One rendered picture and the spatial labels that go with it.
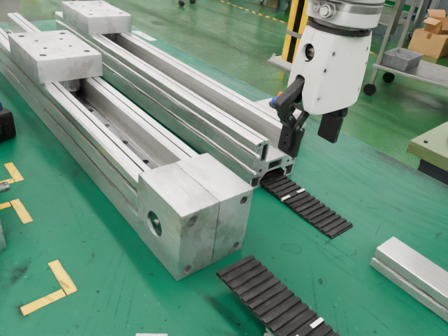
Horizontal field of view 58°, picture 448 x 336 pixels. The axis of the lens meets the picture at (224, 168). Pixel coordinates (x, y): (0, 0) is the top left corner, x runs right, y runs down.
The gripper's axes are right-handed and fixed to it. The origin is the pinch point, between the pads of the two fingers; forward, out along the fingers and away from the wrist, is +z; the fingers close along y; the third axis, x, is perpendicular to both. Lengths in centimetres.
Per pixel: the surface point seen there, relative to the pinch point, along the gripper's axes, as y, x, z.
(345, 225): 1.3, -8.6, 10.2
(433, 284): -1.5, -22.0, 7.6
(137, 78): -4.7, 40.0, 4.8
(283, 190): -0.3, 2.0, 10.1
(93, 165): -23.6, 18.3, 7.5
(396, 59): 265, 120, 54
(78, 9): -4, 70, -2
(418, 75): 270, 101, 62
